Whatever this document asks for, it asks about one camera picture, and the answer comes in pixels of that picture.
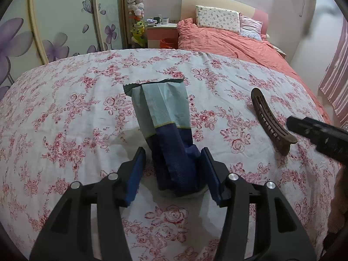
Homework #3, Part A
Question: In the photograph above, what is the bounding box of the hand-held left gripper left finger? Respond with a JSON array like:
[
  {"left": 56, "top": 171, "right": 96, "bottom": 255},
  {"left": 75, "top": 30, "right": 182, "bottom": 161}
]
[{"left": 29, "top": 147, "right": 147, "bottom": 261}]

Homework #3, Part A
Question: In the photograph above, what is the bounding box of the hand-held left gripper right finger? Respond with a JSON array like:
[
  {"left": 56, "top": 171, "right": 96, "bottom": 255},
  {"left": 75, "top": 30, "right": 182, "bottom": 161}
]
[{"left": 201, "top": 147, "right": 317, "bottom": 261}]

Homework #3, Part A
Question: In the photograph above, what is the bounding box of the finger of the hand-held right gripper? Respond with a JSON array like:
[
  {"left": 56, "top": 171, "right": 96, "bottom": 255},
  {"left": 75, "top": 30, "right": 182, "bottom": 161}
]
[{"left": 286, "top": 116, "right": 348, "bottom": 167}]

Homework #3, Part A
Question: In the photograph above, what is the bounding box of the brown hair clip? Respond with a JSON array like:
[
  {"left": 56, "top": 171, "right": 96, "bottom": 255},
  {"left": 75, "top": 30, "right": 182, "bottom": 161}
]
[{"left": 251, "top": 87, "right": 298, "bottom": 156}]

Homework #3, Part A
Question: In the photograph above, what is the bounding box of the pink striped curtain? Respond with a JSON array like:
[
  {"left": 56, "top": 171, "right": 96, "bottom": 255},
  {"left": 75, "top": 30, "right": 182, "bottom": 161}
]
[{"left": 318, "top": 19, "right": 348, "bottom": 123}]

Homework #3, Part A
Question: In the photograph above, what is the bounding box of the floral tablecloth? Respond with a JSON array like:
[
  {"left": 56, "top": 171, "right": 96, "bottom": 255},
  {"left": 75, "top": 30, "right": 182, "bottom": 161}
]
[{"left": 0, "top": 48, "right": 343, "bottom": 261}]

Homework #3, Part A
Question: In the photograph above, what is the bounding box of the white standing air conditioner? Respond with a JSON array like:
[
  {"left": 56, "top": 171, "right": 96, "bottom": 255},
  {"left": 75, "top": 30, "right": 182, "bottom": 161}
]
[{"left": 282, "top": 0, "right": 318, "bottom": 66}]

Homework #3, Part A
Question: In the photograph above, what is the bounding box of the pink bedspread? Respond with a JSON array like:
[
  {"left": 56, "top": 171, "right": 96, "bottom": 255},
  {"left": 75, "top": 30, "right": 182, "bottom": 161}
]
[{"left": 176, "top": 18, "right": 333, "bottom": 127}]

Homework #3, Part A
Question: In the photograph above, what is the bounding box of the pink striped pillow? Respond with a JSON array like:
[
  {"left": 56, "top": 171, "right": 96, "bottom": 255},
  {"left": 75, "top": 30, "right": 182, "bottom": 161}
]
[{"left": 239, "top": 15, "right": 264, "bottom": 42}]

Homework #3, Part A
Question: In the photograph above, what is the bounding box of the small orange bin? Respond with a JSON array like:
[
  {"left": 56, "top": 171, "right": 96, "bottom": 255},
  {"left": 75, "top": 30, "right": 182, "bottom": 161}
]
[{"left": 159, "top": 38, "right": 176, "bottom": 50}]

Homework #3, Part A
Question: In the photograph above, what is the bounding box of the white floral pillow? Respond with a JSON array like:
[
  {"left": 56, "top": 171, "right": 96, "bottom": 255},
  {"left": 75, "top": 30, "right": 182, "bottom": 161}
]
[{"left": 195, "top": 5, "right": 241, "bottom": 35}]

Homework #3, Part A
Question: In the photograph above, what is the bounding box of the pink nightstand with mugs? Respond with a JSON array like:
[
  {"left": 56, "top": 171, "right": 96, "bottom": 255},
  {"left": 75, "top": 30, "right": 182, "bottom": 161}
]
[{"left": 146, "top": 22, "right": 179, "bottom": 49}]

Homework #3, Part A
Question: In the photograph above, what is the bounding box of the beige and pink headboard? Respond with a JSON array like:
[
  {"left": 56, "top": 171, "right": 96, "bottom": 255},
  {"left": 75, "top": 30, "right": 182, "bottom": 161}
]
[{"left": 181, "top": 0, "right": 269, "bottom": 38}]

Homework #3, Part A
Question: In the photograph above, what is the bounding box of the column of plush toys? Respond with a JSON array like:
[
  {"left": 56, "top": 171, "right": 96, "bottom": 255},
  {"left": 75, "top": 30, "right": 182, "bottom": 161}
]
[{"left": 126, "top": 0, "right": 149, "bottom": 48}]

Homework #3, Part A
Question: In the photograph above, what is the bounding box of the wardrobe with flower doors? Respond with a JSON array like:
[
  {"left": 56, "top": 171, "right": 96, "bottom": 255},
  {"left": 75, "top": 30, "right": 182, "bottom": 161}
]
[{"left": 0, "top": 0, "right": 129, "bottom": 94}]

